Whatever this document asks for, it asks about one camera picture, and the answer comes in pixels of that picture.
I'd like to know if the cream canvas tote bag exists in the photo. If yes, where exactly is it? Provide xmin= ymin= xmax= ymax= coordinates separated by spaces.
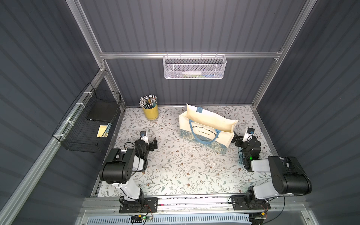
xmin=179 ymin=104 xmax=238 ymax=155

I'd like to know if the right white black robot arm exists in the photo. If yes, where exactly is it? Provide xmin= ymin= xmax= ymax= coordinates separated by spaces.
xmin=231 ymin=129 xmax=312 ymax=204

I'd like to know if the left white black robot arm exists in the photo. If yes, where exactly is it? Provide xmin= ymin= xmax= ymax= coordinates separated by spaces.
xmin=99 ymin=138 xmax=158 ymax=204

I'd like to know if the yellow pencil cup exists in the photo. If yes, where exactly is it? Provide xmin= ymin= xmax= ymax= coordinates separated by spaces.
xmin=143 ymin=105 xmax=159 ymax=121

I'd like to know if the floral table mat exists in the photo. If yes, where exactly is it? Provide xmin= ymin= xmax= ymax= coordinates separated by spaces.
xmin=115 ymin=106 xmax=271 ymax=196

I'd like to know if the yellow notepad in basket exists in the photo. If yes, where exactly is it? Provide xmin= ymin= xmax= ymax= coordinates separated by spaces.
xmin=97 ymin=123 xmax=112 ymax=138

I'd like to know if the bundle of pencils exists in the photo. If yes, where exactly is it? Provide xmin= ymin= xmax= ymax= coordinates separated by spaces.
xmin=139 ymin=94 xmax=158 ymax=109

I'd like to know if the black notebook in basket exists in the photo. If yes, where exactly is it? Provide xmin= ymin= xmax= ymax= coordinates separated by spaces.
xmin=86 ymin=101 xmax=119 ymax=122

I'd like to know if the white bottle in basket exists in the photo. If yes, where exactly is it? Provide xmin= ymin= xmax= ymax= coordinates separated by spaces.
xmin=182 ymin=70 xmax=202 ymax=77

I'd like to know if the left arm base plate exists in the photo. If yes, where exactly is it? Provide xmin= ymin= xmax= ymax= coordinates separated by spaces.
xmin=119 ymin=197 xmax=158 ymax=214

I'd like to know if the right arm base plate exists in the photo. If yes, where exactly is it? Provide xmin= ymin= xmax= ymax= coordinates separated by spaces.
xmin=230 ymin=195 xmax=271 ymax=211

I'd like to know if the black wire wall basket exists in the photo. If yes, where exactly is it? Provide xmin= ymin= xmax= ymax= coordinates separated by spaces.
xmin=53 ymin=84 xmax=122 ymax=153

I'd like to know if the aluminium rail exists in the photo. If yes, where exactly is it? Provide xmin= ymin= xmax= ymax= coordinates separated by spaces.
xmin=79 ymin=194 xmax=310 ymax=215

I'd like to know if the white perforated cable duct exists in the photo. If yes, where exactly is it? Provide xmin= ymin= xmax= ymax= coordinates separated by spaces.
xmin=85 ymin=213 xmax=252 ymax=225

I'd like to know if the white wire mesh basket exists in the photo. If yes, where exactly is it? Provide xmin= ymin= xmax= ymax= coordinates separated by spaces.
xmin=163 ymin=54 xmax=227 ymax=80

